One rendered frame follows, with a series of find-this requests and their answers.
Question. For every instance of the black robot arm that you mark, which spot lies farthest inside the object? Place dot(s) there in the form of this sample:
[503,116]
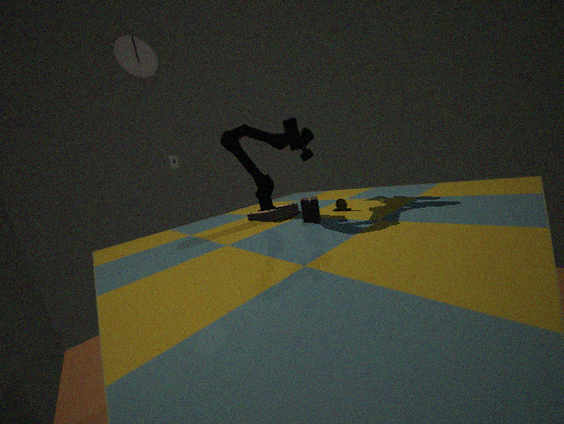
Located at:
[230,140]

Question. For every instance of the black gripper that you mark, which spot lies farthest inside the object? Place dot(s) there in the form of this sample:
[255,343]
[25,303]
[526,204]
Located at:
[306,154]

